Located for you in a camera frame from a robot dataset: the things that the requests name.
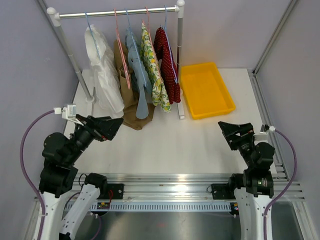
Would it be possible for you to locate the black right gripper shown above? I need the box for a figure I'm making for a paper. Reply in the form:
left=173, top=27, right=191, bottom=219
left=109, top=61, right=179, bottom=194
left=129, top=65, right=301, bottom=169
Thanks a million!
left=218, top=121, right=256, bottom=168

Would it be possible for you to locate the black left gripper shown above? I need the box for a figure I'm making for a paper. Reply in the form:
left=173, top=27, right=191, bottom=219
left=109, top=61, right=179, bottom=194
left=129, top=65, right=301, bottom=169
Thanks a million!
left=66, top=113, right=124, bottom=165

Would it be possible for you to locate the brown skirt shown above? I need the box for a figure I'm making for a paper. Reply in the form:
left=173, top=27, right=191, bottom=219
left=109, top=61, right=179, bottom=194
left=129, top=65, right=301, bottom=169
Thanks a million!
left=113, top=40, right=155, bottom=131

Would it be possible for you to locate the pink hanger of brown skirt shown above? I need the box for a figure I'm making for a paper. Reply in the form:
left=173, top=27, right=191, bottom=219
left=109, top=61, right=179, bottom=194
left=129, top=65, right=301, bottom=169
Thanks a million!
left=113, top=8, right=131, bottom=89

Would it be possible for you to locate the lemon print skirt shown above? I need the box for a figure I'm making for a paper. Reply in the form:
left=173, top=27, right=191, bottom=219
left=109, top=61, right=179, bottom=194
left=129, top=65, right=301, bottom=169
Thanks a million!
left=140, top=21, right=172, bottom=113

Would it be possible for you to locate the white dress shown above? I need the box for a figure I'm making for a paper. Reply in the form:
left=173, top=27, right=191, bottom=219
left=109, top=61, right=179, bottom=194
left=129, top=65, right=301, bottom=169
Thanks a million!
left=84, top=24, right=124, bottom=118

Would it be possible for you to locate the light blue denim garment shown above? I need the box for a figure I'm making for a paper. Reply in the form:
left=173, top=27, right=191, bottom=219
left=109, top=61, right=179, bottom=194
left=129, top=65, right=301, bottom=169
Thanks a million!
left=125, top=29, right=152, bottom=119

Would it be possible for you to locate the blue hanger of denim garment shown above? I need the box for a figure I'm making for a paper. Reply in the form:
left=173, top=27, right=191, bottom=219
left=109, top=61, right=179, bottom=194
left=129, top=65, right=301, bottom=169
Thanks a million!
left=125, top=8, right=147, bottom=87

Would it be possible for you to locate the blue hanger of white dress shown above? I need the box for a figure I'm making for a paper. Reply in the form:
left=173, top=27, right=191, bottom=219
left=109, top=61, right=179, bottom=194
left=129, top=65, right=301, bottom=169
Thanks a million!
left=84, top=12, right=101, bottom=60

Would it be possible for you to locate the pink hanger of lemon skirt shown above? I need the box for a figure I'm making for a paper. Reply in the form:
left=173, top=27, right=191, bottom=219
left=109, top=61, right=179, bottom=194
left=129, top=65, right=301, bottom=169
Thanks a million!
left=144, top=6, right=161, bottom=66

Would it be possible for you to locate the red polka dot skirt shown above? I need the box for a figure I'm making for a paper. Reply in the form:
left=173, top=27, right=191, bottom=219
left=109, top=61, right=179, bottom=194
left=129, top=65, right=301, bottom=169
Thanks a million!
left=153, top=27, right=181, bottom=105

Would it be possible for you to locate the blue hanger of red skirt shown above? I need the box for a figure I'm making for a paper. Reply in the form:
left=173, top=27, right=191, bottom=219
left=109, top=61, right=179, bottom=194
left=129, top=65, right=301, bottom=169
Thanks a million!
left=161, top=5, right=178, bottom=84

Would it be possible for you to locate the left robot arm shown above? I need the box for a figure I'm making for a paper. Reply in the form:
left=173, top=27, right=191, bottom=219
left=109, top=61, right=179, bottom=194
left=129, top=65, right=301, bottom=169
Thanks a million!
left=37, top=114, right=124, bottom=240

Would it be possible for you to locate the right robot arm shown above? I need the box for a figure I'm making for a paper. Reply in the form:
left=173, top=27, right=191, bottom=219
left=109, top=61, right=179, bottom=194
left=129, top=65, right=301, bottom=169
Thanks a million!
left=218, top=121, right=275, bottom=240

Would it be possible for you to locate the yellow plastic bin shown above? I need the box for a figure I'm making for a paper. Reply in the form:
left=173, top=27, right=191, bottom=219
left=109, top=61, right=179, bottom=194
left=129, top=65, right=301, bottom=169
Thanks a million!
left=180, top=62, right=236, bottom=120

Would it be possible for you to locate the metal clothes rack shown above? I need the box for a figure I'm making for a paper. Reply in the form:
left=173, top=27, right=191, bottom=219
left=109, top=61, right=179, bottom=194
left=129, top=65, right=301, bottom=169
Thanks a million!
left=46, top=0, right=185, bottom=115

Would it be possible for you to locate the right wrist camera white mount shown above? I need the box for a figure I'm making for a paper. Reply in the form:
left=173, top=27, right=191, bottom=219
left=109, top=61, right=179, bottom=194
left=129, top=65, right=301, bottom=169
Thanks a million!
left=253, top=124, right=276, bottom=142

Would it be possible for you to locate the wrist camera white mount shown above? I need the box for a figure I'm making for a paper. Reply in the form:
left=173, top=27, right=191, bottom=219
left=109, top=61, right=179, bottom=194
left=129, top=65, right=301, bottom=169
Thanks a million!
left=253, top=124, right=276, bottom=142
left=53, top=103, right=84, bottom=126

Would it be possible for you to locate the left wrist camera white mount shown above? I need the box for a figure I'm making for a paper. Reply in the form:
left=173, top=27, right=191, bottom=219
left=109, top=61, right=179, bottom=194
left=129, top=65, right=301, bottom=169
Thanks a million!
left=53, top=103, right=84, bottom=126

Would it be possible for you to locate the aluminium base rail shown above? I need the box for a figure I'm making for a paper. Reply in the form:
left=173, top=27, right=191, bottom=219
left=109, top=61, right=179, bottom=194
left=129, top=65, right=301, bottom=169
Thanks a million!
left=33, top=172, right=306, bottom=213

